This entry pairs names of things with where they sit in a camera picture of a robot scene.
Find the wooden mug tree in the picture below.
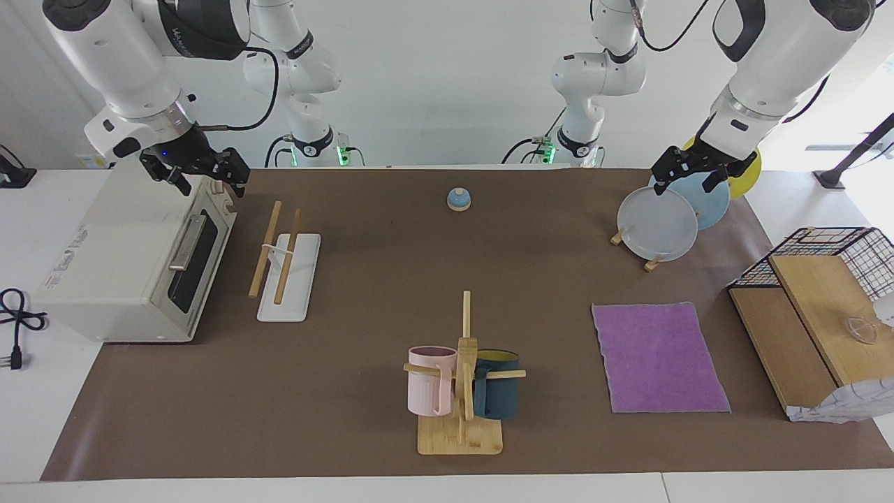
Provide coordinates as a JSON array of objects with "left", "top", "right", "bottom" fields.
[{"left": 403, "top": 291, "right": 527, "bottom": 456}]

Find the pink mug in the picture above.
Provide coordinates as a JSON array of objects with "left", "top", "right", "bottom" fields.
[{"left": 407, "top": 346, "right": 458, "bottom": 417}]

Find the beige toaster oven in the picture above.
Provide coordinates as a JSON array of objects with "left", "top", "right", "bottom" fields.
[{"left": 31, "top": 162, "right": 238, "bottom": 344}]

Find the grey plate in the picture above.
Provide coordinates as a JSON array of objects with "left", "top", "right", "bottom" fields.
[{"left": 617, "top": 186, "right": 699, "bottom": 263}]

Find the black wire basket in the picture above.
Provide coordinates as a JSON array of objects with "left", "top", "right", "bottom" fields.
[{"left": 726, "top": 227, "right": 894, "bottom": 302}]

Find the black power cord with plug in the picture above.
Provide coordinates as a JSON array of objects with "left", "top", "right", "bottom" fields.
[{"left": 0, "top": 288, "right": 48, "bottom": 371}]

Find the yellow plate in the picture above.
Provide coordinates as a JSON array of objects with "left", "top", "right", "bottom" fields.
[{"left": 683, "top": 136, "right": 762, "bottom": 200}]

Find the black right arm base cable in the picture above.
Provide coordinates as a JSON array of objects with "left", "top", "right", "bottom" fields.
[{"left": 264, "top": 135, "right": 298, "bottom": 168}]

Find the wooden towel rack white base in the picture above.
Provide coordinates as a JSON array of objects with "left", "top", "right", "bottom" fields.
[{"left": 248, "top": 201, "right": 322, "bottom": 323}]

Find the black left arm base cable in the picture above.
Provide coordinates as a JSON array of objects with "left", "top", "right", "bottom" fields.
[{"left": 501, "top": 105, "right": 568, "bottom": 166}]

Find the purple and grey towel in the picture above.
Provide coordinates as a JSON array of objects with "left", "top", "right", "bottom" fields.
[{"left": 592, "top": 302, "right": 732, "bottom": 414}]

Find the black arm base cable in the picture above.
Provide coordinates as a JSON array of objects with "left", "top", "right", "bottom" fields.
[
  {"left": 501, "top": 105, "right": 568, "bottom": 166},
  {"left": 264, "top": 135, "right": 298, "bottom": 168}
]

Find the wooden plate rack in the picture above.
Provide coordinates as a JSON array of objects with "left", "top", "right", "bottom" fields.
[{"left": 610, "top": 227, "right": 664, "bottom": 273}]

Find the light blue plate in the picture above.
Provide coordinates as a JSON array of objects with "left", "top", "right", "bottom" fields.
[{"left": 648, "top": 171, "right": 731, "bottom": 231}]

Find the black clamp base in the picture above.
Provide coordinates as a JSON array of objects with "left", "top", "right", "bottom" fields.
[{"left": 0, "top": 145, "right": 37, "bottom": 189}]

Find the dark teal mug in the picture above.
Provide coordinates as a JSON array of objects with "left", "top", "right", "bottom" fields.
[{"left": 473, "top": 349, "right": 521, "bottom": 421}]

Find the wooden box with wire basket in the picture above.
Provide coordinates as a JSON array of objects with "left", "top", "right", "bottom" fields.
[{"left": 726, "top": 255, "right": 894, "bottom": 423}]

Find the brown table mat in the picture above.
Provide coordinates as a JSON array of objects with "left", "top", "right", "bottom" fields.
[{"left": 40, "top": 168, "right": 894, "bottom": 483}]

